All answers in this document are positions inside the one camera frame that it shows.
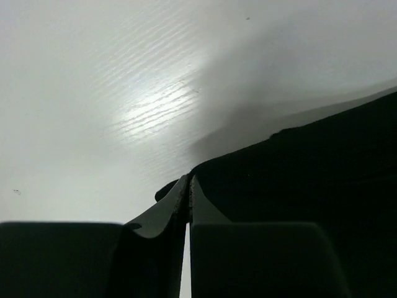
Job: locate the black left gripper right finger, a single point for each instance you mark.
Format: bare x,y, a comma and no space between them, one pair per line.
259,259

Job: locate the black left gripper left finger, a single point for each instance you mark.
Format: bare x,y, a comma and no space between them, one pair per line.
141,258

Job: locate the black tank top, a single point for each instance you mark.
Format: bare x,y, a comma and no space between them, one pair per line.
338,172

